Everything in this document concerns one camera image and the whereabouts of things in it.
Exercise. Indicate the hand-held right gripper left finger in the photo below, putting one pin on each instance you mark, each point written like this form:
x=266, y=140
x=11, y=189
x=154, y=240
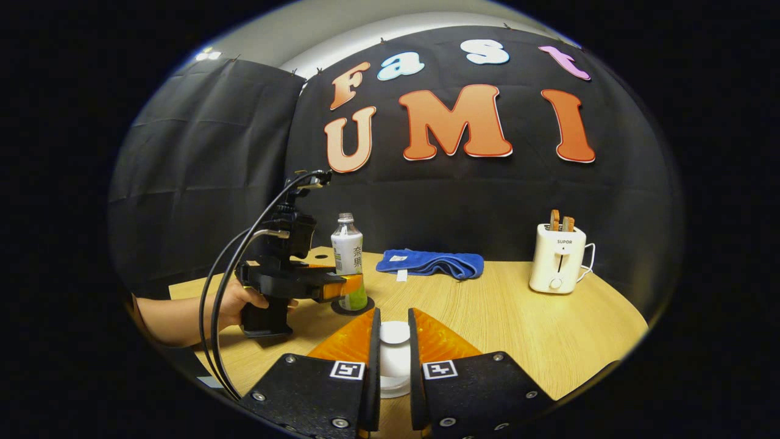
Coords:
x=373, y=366

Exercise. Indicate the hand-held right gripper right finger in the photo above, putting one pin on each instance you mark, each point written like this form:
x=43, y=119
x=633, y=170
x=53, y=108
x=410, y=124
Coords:
x=415, y=366

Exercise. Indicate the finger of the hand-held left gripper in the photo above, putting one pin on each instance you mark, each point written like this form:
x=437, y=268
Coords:
x=341, y=285

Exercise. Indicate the clear water bottle green label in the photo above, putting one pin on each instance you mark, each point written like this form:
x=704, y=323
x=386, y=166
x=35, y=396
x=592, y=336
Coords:
x=348, y=253

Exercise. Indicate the dark round coaster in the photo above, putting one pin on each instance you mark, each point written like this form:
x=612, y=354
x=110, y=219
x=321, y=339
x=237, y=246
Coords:
x=365, y=310

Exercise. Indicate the blue folded towel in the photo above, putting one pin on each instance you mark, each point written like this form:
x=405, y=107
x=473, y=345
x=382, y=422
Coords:
x=426, y=262

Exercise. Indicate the black backdrop cloth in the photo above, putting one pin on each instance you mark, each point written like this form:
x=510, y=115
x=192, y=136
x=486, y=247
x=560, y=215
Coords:
x=439, y=195

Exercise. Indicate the white toaster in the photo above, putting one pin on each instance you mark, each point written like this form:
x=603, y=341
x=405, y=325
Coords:
x=556, y=262

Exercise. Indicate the brown toast slice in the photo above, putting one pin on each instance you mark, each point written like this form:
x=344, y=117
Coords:
x=554, y=221
x=568, y=224

